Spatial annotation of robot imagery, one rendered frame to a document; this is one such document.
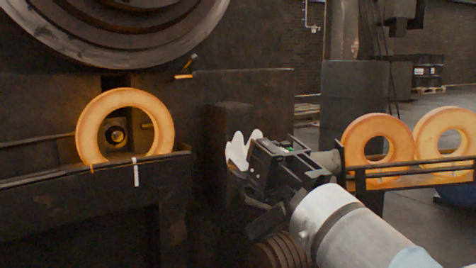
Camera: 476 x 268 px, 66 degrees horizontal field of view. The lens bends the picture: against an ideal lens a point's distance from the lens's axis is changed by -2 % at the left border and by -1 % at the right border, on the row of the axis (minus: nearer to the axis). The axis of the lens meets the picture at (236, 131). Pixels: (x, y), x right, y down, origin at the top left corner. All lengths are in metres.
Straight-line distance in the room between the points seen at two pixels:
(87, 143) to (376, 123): 0.58
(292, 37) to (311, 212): 8.55
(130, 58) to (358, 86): 2.69
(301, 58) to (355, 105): 5.97
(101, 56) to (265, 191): 0.36
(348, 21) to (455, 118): 4.06
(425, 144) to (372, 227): 0.48
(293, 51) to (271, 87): 8.01
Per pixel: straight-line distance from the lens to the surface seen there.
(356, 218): 0.43
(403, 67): 8.59
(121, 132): 0.82
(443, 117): 0.89
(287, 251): 0.79
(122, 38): 0.68
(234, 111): 0.79
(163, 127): 0.75
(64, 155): 0.78
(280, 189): 0.52
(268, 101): 0.97
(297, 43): 9.05
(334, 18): 5.09
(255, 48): 1.01
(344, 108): 3.27
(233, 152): 0.59
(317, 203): 0.45
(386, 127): 0.84
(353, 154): 0.84
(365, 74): 3.25
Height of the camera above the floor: 0.90
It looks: 11 degrees down
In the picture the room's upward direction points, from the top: straight up
